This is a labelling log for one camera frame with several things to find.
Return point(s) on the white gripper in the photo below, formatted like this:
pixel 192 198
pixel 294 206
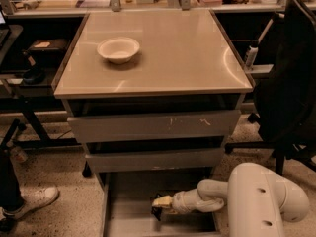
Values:
pixel 179 202

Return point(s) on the black rxbar chocolate bar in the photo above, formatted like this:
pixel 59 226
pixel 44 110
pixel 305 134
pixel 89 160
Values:
pixel 156 211

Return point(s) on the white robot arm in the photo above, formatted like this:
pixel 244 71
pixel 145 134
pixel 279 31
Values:
pixel 259 201

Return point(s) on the grey bottom drawer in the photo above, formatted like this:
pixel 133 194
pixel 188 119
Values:
pixel 128 199

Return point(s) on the grey drawer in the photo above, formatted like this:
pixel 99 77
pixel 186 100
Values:
pixel 154 160
pixel 153 126
pixel 128 199

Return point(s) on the grey middle drawer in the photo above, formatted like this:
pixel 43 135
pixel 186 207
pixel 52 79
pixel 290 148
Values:
pixel 154 160

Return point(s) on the grey top drawer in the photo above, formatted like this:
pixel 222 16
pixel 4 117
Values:
pixel 153 126

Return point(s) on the grey drawer cabinet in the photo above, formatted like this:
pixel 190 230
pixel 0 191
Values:
pixel 186 63

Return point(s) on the white sneaker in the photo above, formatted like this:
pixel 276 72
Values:
pixel 31 202

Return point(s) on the black trouser leg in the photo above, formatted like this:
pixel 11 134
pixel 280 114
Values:
pixel 10 195

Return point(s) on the black office chair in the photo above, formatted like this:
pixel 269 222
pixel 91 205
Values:
pixel 285 102

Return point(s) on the white paper bowl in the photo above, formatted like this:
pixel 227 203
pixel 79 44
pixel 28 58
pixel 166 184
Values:
pixel 118 50

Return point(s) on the white glue bottle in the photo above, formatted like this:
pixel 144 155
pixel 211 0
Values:
pixel 251 54

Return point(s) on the black round device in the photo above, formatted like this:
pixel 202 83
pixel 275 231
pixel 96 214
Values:
pixel 34 74

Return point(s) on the black box with label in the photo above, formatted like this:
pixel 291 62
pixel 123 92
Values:
pixel 49 47

